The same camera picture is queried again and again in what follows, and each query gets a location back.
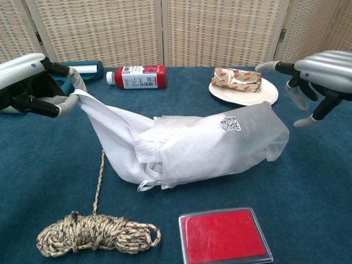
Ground woven rattan folding screen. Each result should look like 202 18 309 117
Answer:
0 0 352 69

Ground white clothes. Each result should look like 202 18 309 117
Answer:
70 89 193 193

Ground frosted translucent plastic bag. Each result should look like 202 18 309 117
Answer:
152 101 290 190

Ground red juice bottle white cap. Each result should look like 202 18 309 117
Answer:
106 64 167 90

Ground red ink pad clear case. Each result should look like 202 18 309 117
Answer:
178 206 274 264

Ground green lint roller orange tip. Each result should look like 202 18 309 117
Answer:
52 60 105 96

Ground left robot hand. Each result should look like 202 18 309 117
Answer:
0 53 89 119

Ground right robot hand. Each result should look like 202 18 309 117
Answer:
255 49 352 128

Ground white round plate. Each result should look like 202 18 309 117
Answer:
208 76 279 107

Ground tan speckled rope bundle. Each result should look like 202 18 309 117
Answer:
36 150 162 259

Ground gold red wrapped snack packet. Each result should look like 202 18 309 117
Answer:
211 66 262 94

